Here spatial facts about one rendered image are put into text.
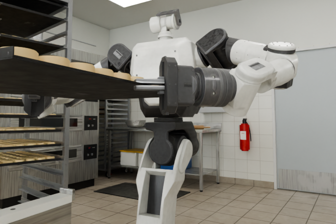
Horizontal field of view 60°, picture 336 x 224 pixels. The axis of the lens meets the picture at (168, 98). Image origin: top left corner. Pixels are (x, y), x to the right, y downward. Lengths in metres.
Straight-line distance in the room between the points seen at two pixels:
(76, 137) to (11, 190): 1.11
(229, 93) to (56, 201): 0.39
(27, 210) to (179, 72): 0.37
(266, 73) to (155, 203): 0.67
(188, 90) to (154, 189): 0.61
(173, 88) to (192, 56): 0.50
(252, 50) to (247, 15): 4.11
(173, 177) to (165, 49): 0.46
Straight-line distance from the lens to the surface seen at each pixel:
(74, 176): 4.55
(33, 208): 0.48
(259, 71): 0.68
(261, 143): 4.77
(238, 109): 0.70
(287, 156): 4.73
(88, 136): 4.65
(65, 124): 1.97
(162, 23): 1.20
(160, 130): 1.12
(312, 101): 4.66
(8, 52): 0.39
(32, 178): 2.41
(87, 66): 0.50
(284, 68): 0.83
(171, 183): 1.06
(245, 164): 4.88
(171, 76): 0.60
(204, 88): 0.61
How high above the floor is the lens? 1.02
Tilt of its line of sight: 4 degrees up
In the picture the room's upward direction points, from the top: straight up
